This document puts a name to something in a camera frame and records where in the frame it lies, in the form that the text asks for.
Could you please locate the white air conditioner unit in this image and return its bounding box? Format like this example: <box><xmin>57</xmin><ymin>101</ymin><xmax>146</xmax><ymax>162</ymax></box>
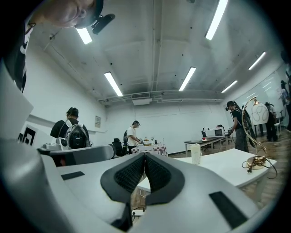
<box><xmin>131</xmin><ymin>92</ymin><xmax>153</xmax><ymax>106</ymax></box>

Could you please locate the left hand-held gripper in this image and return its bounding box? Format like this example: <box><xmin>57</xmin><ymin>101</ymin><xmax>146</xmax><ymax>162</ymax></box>
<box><xmin>0</xmin><ymin>61</ymin><xmax>118</xmax><ymax>233</ymax></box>

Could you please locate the black head-mounted camera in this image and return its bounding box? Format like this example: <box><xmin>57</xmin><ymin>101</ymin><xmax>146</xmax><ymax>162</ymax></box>
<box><xmin>90</xmin><ymin>13</ymin><xmax>116</xmax><ymax>35</ymax></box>

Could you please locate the dark desk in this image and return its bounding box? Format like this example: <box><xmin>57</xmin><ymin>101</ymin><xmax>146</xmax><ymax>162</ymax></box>
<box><xmin>183</xmin><ymin>136</ymin><xmax>231</xmax><ymax>157</ymax></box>

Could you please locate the table with checkered cloth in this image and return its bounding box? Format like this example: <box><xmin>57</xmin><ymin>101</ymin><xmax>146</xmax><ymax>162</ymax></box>
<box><xmin>131</xmin><ymin>143</ymin><xmax>168</xmax><ymax>157</ymax></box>

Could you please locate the white table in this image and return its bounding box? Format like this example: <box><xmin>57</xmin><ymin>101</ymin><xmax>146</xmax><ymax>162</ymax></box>
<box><xmin>136</xmin><ymin>148</ymin><xmax>278</xmax><ymax>204</ymax></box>

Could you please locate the person's head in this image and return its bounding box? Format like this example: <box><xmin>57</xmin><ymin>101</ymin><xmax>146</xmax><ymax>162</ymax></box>
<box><xmin>34</xmin><ymin>0</ymin><xmax>104</xmax><ymax>29</ymax></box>

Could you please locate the person's dark shirt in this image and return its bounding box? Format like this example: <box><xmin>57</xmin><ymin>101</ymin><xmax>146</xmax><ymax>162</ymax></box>
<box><xmin>3</xmin><ymin>21</ymin><xmax>31</xmax><ymax>93</ymax></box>

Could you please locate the white microwave oven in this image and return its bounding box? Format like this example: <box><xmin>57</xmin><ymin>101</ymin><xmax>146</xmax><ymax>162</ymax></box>
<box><xmin>206</xmin><ymin>127</ymin><xmax>226</xmax><ymax>138</ymax></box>

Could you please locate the ceiling strip light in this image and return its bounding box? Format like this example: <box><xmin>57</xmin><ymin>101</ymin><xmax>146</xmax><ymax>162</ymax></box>
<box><xmin>76</xmin><ymin>27</ymin><xmax>93</xmax><ymax>45</ymax></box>
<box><xmin>204</xmin><ymin>0</ymin><xmax>229</xmax><ymax>41</ymax></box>
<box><xmin>104</xmin><ymin>71</ymin><xmax>124</xmax><ymax>97</ymax></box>
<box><xmin>221</xmin><ymin>80</ymin><xmax>238</xmax><ymax>93</ymax></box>
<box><xmin>248</xmin><ymin>51</ymin><xmax>266</xmax><ymax>71</ymax></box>
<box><xmin>178</xmin><ymin>66</ymin><xmax>197</xmax><ymax>91</ymax></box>

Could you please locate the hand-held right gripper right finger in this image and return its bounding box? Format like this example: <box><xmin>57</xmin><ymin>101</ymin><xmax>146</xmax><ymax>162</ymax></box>
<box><xmin>134</xmin><ymin>152</ymin><xmax>260</xmax><ymax>233</ymax></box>

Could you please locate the black office chair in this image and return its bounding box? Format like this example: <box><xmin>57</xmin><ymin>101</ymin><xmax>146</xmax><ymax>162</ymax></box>
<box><xmin>111</xmin><ymin>137</ymin><xmax>125</xmax><ymax>157</ymax></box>

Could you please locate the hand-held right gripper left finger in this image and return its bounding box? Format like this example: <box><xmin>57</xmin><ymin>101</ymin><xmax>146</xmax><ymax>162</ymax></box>
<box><xmin>42</xmin><ymin>152</ymin><xmax>146</xmax><ymax>232</ymax></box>

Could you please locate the gold lamp with white shade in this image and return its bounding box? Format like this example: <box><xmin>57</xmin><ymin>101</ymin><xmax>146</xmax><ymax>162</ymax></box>
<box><xmin>241</xmin><ymin>96</ymin><xmax>278</xmax><ymax>179</ymax></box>

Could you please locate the white machine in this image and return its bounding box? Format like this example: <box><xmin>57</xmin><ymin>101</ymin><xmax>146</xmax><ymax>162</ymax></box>
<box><xmin>42</xmin><ymin>137</ymin><xmax>71</xmax><ymax>151</ymax></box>

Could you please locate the white ceiling pipe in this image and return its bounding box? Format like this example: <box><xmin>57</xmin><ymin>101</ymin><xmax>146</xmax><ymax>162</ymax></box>
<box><xmin>100</xmin><ymin>96</ymin><xmax>225</xmax><ymax>107</ymax></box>

